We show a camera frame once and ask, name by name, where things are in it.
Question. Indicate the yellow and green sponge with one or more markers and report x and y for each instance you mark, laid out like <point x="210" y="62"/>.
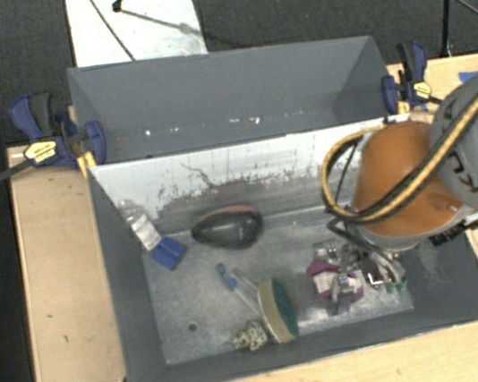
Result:
<point x="279" y="310"/>

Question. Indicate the purple and white toy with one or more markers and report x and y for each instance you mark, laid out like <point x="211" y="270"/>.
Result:
<point x="321" y="275"/>

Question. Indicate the clear plastic bottle blue cap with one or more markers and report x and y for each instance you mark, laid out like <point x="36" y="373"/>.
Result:
<point x="146" y="235"/>

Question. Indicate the black cylinder on white bracket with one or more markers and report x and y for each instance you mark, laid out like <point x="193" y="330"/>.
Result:
<point x="452" y="231"/>

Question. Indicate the grey metal bin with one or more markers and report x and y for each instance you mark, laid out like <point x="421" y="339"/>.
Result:
<point x="205" y="100"/>

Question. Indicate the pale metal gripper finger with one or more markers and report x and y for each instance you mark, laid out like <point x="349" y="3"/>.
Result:
<point x="325" y="252"/>
<point x="340" y="291"/>

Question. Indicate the pale wood board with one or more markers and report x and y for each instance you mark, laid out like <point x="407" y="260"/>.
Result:
<point x="63" y="278"/>

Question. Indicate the black oval brush red base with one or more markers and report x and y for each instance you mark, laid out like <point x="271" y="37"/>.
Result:
<point x="227" y="230"/>

